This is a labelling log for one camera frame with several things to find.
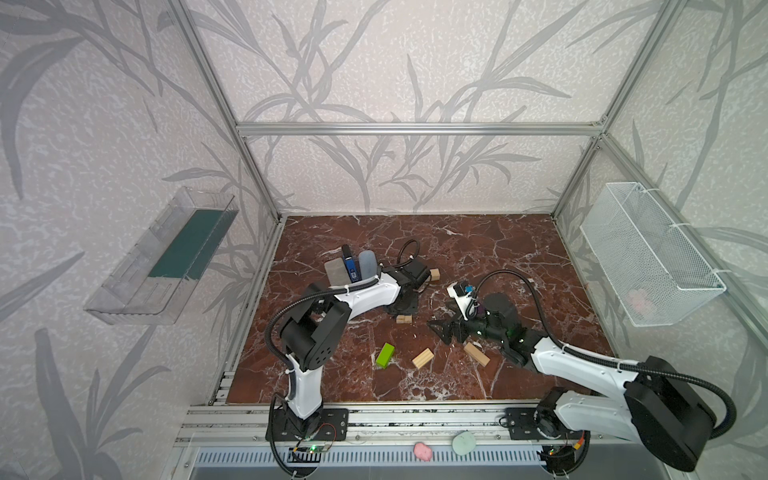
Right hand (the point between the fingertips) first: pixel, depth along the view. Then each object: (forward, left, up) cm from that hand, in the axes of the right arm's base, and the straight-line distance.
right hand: (438, 304), depth 82 cm
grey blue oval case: (+21, +23, -10) cm, 33 cm away
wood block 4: (-10, -11, -12) cm, 19 cm away
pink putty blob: (-33, +5, -9) cm, 34 cm away
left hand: (+6, +7, -10) cm, 14 cm away
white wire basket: (-3, -44, +21) cm, 49 cm away
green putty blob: (-31, -4, -9) cm, 33 cm away
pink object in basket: (-3, -49, +7) cm, 50 cm away
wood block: (+17, -1, -11) cm, 21 cm away
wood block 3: (-11, +4, -12) cm, 17 cm away
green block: (-10, +15, -11) cm, 21 cm away
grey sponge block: (+18, +33, -10) cm, 39 cm away
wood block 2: (+1, +10, -11) cm, 15 cm away
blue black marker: (+19, +28, -8) cm, 34 cm away
